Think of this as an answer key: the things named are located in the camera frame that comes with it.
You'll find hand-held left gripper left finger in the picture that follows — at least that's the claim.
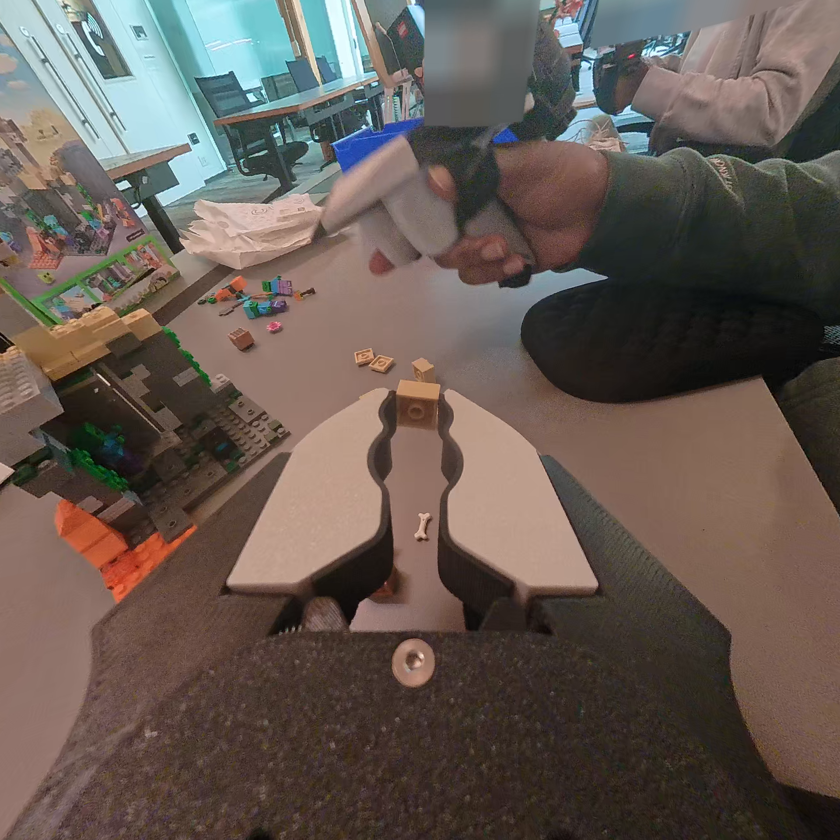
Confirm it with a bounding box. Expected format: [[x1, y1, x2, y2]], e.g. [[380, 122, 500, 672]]
[[225, 387, 395, 623]]

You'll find person's right forearm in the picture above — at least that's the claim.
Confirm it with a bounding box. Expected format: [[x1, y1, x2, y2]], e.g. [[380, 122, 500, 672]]
[[554, 147, 840, 316]]

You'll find blue storage bin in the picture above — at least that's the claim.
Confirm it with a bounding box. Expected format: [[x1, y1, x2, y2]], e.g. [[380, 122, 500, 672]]
[[331, 118, 519, 173]]

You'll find toy brick tower model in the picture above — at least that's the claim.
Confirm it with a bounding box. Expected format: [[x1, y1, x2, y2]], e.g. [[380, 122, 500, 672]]
[[0, 307, 291, 546]]

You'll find white door with window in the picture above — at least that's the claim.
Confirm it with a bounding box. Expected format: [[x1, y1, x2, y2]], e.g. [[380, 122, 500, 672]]
[[0, 0, 217, 172]]

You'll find black office chair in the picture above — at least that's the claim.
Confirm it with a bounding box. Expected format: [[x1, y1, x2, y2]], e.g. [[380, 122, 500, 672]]
[[196, 71, 309, 179]]

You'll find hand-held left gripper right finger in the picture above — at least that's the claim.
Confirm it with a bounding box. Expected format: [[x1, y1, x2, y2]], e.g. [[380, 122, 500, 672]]
[[437, 389, 601, 630]]

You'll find green toy box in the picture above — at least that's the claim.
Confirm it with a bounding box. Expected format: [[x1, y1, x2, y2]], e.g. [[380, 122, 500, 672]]
[[0, 20, 181, 326]]

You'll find wooden office table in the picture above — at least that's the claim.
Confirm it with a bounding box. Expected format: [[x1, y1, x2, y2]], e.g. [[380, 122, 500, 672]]
[[98, 143, 193, 253]]

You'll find white paper pile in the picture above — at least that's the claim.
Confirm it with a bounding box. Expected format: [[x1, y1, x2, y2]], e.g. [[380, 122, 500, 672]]
[[178, 196, 326, 269]]

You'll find orange toy brick plate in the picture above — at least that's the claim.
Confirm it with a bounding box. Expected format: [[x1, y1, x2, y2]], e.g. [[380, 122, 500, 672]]
[[54, 499, 198, 603]]

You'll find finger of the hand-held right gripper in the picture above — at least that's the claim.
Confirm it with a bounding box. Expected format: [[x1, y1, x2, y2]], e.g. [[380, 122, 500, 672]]
[[318, 134, 422, 237]]

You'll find grey desk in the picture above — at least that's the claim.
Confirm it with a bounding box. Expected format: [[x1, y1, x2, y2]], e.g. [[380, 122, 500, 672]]
[[0, 223, 840, 815]]

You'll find orange toy figure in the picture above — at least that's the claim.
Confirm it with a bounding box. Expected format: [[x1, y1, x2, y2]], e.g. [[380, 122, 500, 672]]
[[198, 276, 249, 309]]

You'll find long wooden meeting table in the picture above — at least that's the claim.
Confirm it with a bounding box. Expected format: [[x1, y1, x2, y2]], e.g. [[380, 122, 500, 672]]
[[213, 72, 385, 165]]

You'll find person's right hand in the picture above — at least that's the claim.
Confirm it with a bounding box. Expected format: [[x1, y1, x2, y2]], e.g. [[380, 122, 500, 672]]
[[367, 141, 609, 287]]

